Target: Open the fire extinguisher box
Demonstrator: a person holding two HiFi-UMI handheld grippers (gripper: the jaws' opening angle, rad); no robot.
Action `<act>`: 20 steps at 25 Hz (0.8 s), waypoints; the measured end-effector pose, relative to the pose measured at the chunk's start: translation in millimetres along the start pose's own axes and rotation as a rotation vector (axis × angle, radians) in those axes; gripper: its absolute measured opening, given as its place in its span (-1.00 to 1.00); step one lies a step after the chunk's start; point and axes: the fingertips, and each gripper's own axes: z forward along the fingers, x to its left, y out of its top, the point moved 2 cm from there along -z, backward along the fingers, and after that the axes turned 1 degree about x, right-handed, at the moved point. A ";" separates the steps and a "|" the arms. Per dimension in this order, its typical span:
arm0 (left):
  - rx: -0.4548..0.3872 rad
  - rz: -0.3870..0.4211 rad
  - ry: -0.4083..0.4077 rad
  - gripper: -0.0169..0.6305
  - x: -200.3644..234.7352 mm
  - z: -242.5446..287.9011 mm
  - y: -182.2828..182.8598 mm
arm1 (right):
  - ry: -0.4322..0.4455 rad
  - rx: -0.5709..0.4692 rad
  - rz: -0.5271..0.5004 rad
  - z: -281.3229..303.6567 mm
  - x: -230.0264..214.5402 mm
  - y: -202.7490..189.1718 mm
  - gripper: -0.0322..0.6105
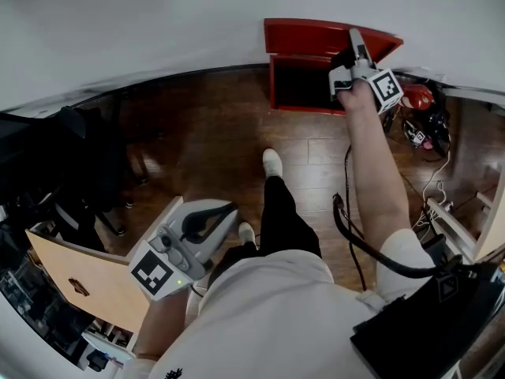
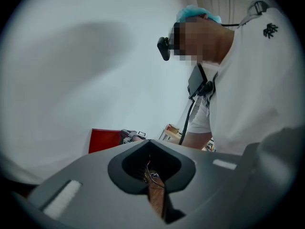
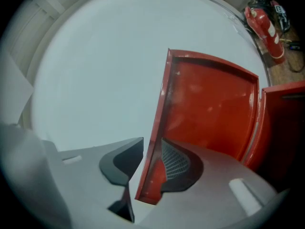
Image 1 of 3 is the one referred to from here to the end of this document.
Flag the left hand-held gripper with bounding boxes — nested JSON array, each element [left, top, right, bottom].
[[129, 199, 240, 302]]

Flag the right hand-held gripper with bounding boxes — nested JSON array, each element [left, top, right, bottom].
[[328, 27, 405, 116]]

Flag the red fire equipment box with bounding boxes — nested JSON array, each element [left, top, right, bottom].
[[263, 17, 405, 65]]

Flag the person's left forearm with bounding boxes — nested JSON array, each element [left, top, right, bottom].
[[133, 285, 191, 361]]

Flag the person's right forearm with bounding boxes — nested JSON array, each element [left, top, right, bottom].
[[337, 80, 412, 253]]

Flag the red fire extinguisher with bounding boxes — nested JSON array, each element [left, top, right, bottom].
[[397, 83, 436, 111]]

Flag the person's left white shoe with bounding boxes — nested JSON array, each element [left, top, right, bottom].
[[238, 221, 258, 249]]

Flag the person's white shoe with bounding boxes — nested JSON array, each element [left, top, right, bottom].
[[262, 148, 284, 179], [238, 221, 258, 249]]

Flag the person's black trousers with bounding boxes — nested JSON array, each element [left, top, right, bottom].
[[212, 174, 323, 278]]

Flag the person's right white shoe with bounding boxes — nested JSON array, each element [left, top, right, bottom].
[[262, 148, 284, 179]]

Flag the black bag with gear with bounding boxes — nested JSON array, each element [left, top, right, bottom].
[[401, 108, 451, 154]]

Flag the person's white shirt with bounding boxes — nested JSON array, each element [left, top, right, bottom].
[[129, 227, 438, 379]]

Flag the light wooden table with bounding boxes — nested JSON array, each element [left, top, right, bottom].
[[24, 195, 185, 333]]

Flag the small brown object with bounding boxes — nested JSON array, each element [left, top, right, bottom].
[[67, 276, 91, 298]]

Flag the black mesh office chair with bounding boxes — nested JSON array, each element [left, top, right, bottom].
[[0, 106, 133, 237]]

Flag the white power strip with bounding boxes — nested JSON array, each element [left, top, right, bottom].
[[427, 197, 455, 213]]

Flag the pile of dark equipment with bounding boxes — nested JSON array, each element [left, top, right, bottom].
[[0, 246, 137, 373]]

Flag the black backpack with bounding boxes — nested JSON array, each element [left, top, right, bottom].
[[350, 261, 505, 379]]

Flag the white cable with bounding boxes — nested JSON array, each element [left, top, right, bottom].
[[411, 148, 454, 229]]

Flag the thick black hose cable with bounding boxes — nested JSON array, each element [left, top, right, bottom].
[[331, 193, 463, 280]]

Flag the white wooden desk frame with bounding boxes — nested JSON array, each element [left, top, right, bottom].
[[425, 163, 505, 265]]

